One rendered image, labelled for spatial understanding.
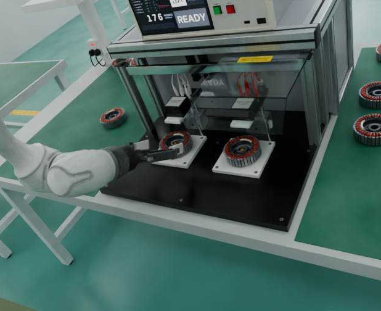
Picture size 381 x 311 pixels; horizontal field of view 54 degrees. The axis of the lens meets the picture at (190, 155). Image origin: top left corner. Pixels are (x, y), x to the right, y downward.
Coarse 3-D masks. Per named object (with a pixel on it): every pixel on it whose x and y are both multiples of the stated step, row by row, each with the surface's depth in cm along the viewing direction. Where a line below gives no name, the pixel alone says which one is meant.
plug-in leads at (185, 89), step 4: (172, 76) 124; (180, 76) 126; (172, 80) 125; (172, 84) 125; (180, 84) 127; (184, 84) 123; (188, 84) 125; (180, 88) 124; (184, 88) 124; (188, 88) 126; (176, 92) 127; (180, 92) 125; (184, 92) 128; (188, 92) 124; (188, 96) 125
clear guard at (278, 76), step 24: (216, 72) 98; (240, 72) 94; (264, 72) 91; (288, 72) 88; (192, 96) 93; (216, 96) 89; (240, 96) 86; (264, 96) 83; (192, 120) 92; (216, 120) 89; (240, 120) 85; (264, 120) 82
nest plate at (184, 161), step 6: (192, 138) 128; (198, 138) 127; (204, 138) 126; (198, 144) 125; (192, 150) 123; (198, 150) 123; (186, 156) 122; (192, 156) 121; (156, 162) 125; (162, 162) 123; (168, 162) 122; (174, 162) 121; (180, 162) 120; (186, 162) 119
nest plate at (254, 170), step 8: (264, 144) 115; (272, 144) 114; (264, 152) 112; (224, 160) 115; (256, 160) 110; (264, 160) 109; (216, 168) 113; (224, 168) 112; (232, 168) 111; (240, 168) 110; (248, 168) 109; (256, 168) 108; (248, 176) 108; (256, 176) 106
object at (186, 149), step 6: (174, 132) 128; (180, 132) 127; (186, 132) 126; (162, 138) 128; (168, 138) 127; (174, 138) 128; (180, 138) 127; (186, 138) 123; (162, 144) 124; (168, 144) 127; (174, 144) 124; (186, 144) 121; (192, 144) 124; (186, 150) 122; (180, 156) 122
